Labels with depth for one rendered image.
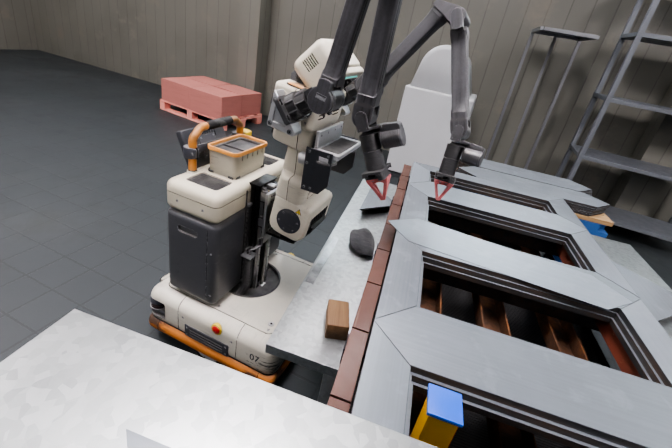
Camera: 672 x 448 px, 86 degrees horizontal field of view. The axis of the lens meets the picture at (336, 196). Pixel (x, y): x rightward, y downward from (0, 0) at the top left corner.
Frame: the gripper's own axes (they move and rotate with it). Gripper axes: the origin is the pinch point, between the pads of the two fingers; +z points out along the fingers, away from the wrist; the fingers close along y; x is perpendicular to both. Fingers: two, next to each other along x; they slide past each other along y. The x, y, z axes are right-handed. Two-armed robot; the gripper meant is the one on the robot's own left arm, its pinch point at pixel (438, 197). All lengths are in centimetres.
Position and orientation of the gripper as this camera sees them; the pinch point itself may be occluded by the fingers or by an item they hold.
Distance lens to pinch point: 136.0
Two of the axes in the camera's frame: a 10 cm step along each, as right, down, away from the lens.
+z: -2.6, 9.4, 2.1
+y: 2.3, -1.5, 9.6
